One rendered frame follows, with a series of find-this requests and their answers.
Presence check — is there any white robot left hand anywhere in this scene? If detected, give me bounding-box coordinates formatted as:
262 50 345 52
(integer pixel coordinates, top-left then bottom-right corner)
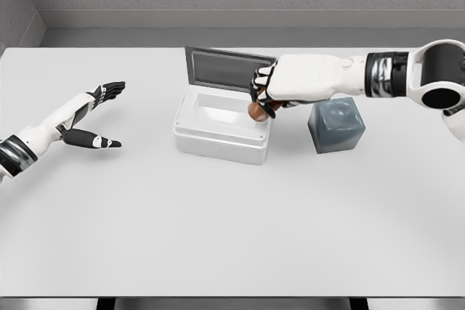
41 81 126 150

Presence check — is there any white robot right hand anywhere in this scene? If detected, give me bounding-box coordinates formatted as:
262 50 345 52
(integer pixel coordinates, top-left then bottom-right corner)
249 54 345 120

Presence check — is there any small brown round object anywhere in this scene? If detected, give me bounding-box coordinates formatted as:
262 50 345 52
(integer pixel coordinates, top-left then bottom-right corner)
247 100 270 123

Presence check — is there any grey-blue cube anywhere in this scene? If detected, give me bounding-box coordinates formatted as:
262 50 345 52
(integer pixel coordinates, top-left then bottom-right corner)
307 97 367 155

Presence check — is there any grey box lid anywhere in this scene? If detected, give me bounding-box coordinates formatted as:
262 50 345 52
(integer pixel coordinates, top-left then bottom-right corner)
184 46 279 93

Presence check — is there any white open storage box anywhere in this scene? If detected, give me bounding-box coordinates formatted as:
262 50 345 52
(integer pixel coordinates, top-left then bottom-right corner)
172 83 273 166

